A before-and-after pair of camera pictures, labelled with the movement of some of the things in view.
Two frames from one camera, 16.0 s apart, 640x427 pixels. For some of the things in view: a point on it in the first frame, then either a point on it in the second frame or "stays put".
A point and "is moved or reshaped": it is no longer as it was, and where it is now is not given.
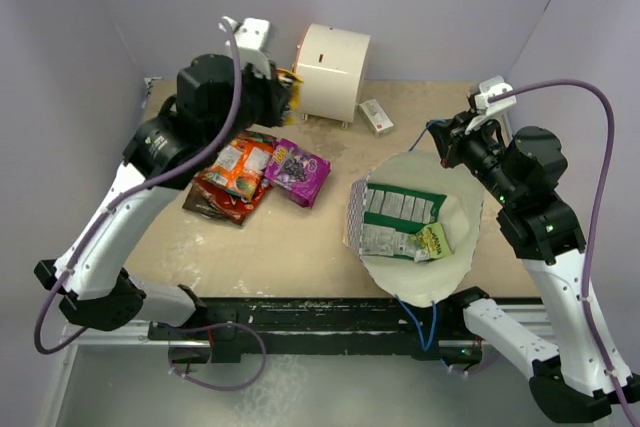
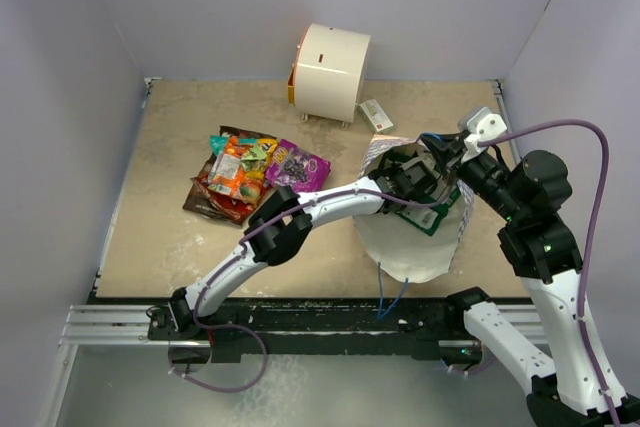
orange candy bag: (239, 166) stays put
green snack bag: (392, 218) is moved or reshaped
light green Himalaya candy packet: (433, 238) to (254, 159)
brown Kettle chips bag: (198, 201) stays put
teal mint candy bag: (262, 138) is moved or reshaped
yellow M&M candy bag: (293, 106) to (268, 146)
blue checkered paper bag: (422, 283) to (402, 251)
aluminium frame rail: (133, 333) stays put
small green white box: (375, 118) stays put
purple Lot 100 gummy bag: (296, 172) stays put
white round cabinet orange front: (330, 65) stays put
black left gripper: (277, 94) to (400, 170)
